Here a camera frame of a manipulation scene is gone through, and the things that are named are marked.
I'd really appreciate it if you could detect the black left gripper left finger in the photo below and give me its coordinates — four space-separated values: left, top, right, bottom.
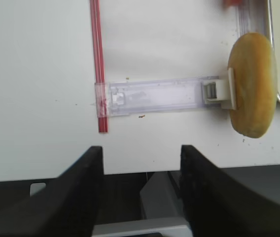
0 146 104 237

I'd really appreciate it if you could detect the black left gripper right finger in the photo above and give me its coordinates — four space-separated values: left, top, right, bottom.
179 145 280 237

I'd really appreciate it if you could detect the left red strip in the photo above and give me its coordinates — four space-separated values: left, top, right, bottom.
89 0 108 134

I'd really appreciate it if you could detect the white pusher block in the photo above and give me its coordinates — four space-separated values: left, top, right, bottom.
202 68 237 110

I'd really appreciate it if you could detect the outer bottom bun slice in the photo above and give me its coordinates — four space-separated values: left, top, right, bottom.
228 32 278 139

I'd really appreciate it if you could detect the left long clear rail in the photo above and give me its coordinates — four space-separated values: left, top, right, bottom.
236 0 266 37

